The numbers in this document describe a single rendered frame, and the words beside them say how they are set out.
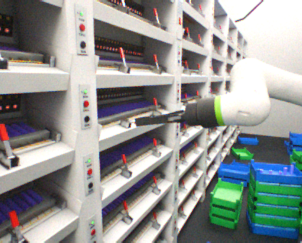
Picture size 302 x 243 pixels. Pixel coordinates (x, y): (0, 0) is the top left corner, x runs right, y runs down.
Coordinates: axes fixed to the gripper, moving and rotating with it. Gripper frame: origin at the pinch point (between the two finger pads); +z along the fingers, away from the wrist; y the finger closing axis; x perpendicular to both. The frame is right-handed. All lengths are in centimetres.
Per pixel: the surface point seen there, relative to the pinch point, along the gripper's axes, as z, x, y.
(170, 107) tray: 8.4, 2.4, 42.0
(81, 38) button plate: 0.5, 25.3, -24.0
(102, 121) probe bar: 11.7, 2.5, -9.0
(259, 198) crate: -23, -69, 92
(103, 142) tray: 7.3, -3.8, -15.3
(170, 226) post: 22, -68, 44
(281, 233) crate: -34, -96, 97
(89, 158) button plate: 7.2, -6.9, -22.6
